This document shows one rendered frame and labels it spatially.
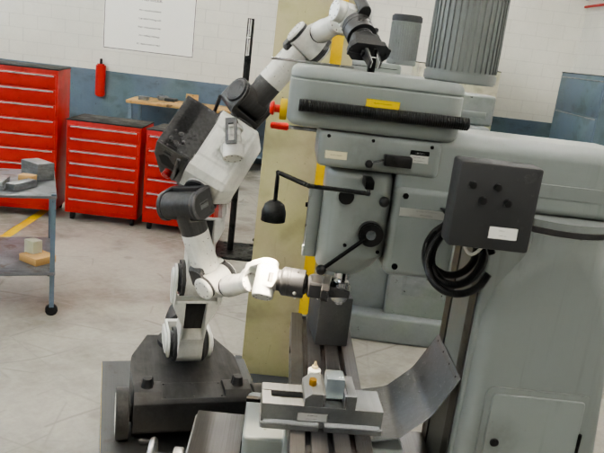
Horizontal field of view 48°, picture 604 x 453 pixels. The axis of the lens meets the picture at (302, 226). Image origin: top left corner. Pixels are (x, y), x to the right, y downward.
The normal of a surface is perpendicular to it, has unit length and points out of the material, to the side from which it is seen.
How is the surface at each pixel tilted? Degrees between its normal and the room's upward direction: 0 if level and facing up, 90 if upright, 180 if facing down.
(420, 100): 90
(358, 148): 90
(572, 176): 90
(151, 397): 45
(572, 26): 90
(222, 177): 58
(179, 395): 0
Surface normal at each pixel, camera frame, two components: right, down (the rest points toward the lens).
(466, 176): 0.01, 0.26
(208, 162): 0.29, -0.27
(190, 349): 0.22, 0.50
